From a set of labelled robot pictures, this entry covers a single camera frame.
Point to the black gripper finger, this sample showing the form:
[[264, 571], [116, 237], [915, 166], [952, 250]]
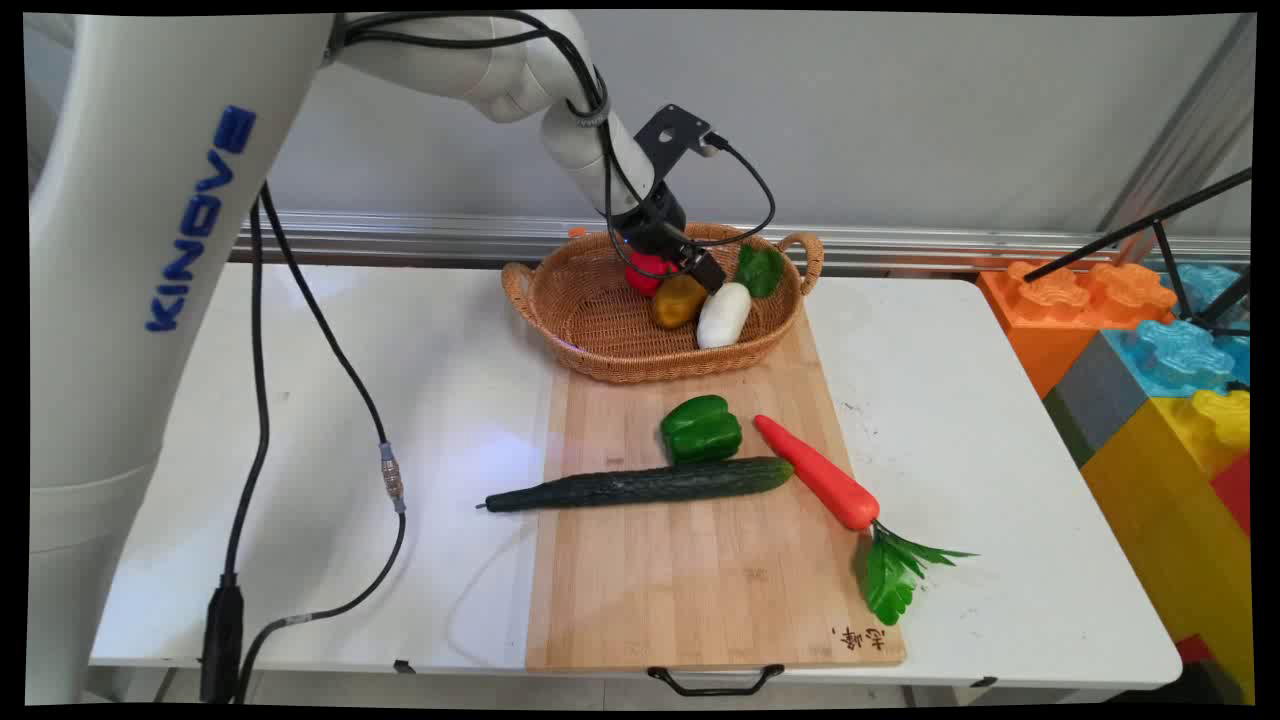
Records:
[[645, 258], [708, 270]]

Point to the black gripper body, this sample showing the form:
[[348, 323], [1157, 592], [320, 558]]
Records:
[[652, 222]]

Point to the red bell pepper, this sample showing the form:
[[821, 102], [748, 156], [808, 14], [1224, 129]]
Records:
[[648, 280]]

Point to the dark green cucumber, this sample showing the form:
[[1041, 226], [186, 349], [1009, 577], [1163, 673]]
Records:
[[640, 486]]

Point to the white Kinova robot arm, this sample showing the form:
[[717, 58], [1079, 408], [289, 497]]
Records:
[[130, 250]]

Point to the yellow-brown potato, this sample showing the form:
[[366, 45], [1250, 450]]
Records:
[[678, 302]]

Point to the white radish with green leaves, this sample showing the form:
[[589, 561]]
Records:
[[722, 318]]

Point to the woven wicker basket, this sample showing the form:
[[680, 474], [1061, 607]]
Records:
[[600, 320]]

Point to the green bell pepper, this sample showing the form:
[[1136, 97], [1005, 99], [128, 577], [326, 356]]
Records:
[[700, 430]]

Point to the orange carrot with green leaves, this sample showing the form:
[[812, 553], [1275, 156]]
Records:
[[822, 478]]

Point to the orange toy building block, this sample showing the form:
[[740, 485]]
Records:
[[1040, 320]]

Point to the gray toy building block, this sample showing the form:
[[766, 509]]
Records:
[[1095, 400]]

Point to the black tripod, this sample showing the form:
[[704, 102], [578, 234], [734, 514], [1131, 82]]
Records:
[[1160, 225]]

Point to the blue toy building block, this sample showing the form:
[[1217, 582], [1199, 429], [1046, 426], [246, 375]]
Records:
[[1175, 350]]

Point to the yellow toy building block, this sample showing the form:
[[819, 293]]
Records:
[[1170, 530]]

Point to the red toy building block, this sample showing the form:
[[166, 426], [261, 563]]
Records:
[[1235, 492]]

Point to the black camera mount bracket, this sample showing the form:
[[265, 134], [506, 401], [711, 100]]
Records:
[[672, 132]]

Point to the aluminium rail along wall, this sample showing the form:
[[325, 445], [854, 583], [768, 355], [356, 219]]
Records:
[[900, 243]]

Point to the slanted aluminium post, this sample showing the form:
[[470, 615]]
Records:
[[1185, 125]]

